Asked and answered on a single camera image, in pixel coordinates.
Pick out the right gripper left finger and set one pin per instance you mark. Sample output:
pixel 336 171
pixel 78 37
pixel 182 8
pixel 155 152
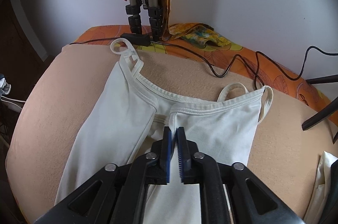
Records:
pixel 116 194

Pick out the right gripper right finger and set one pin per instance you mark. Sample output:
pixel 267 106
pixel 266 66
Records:
pixel 229 194

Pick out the white camisole top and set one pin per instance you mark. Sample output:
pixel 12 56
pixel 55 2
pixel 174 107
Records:
pixel 132 113

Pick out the folded white garment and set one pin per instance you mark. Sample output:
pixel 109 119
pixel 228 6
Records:
pixel 321 188

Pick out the beige blanket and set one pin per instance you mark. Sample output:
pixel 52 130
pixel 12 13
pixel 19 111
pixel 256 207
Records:
pixel 283 156

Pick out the black mini tripod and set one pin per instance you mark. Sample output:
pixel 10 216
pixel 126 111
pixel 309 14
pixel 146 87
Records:
pixel 324 110

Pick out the orange floral bed sheet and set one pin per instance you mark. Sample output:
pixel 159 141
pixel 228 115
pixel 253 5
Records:
pixel 246 63

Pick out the white clip desk lamp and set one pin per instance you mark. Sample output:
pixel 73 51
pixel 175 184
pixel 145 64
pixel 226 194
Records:
pixel 5 87

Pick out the yellow green floral cloth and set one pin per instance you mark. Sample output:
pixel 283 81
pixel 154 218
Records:
pixel 202 36

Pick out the folded silver tripod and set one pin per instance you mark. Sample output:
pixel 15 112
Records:
pixel 155 13

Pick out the black cable inline box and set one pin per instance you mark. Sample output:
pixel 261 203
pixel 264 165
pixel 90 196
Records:
pixel 137 39

